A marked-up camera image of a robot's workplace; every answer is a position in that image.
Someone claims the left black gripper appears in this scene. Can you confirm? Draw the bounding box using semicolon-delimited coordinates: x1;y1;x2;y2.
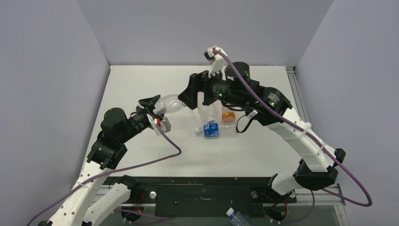
119;96;166;143

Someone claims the clear bottle blue-white cap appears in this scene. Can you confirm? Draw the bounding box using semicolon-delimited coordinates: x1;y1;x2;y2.
153;94;187;114

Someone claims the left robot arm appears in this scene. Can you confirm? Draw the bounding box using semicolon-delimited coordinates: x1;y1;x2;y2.
39;95;160;226

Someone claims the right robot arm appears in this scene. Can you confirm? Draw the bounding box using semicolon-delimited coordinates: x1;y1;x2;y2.
178;62;346;201

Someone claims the large clear empty bottle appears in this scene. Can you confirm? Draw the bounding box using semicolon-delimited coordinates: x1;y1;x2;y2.
197;92;221;124

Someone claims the clear bottle blue label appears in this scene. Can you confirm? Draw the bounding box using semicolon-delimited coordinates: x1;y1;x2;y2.
194;123;237;139

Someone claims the orange drink bottle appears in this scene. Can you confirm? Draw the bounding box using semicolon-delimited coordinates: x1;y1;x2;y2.
221;106;236;124

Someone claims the water bottle under table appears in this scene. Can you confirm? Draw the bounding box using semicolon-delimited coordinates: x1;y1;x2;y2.
226;208;251;226

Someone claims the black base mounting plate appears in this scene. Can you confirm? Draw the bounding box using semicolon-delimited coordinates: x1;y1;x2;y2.
124;177;296;218

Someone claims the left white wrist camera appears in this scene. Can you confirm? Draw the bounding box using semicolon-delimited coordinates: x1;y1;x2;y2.
147;114;172;136

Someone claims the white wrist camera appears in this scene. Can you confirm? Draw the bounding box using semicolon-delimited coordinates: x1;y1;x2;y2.
204;46;227;78
147;114;172;136

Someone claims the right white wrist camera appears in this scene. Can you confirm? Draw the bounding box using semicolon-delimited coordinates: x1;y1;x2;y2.
204;46;227;78

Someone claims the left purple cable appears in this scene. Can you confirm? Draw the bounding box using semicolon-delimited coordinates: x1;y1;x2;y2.
26;123;183;226

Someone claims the aluminium frame rail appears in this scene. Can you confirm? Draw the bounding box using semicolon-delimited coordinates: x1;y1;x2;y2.
286;66;311;122

